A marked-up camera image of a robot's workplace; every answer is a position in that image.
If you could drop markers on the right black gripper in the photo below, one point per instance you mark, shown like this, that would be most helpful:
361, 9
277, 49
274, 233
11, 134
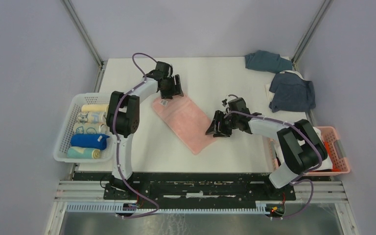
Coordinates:
213, 128

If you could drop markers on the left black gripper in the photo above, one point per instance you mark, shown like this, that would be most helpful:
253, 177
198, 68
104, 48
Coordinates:
175, 89

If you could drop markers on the pink towel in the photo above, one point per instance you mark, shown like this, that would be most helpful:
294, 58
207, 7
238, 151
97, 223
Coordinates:
186, 120

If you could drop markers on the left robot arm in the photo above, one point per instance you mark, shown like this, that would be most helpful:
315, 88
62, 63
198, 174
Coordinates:
123, 117

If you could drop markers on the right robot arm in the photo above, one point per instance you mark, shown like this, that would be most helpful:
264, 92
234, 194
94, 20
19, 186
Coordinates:
302, 149

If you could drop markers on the teal blue towel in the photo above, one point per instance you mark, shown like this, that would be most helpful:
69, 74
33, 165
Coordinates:
266, 61

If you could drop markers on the dark blue towel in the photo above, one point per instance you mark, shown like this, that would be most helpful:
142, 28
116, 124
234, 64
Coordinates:
291, 92

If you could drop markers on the patterned rolled towel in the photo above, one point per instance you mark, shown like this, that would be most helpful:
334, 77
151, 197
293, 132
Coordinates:
89, 128
91, 117

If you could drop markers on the blue rolled towel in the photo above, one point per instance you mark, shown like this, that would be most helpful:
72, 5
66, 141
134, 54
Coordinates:
97, 141

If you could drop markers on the pink plastic basket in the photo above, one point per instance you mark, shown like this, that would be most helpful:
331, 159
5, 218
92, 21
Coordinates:
338, 155

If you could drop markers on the orange item in basket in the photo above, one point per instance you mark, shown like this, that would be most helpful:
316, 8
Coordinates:
334, 168

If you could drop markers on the white plastic basket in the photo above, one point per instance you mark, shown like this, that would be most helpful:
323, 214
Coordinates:
63, 142

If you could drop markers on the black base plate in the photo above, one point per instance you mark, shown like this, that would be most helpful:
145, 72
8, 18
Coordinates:
193, 190

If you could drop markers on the white cable duct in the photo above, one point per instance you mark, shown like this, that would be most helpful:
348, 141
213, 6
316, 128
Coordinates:
122, 208

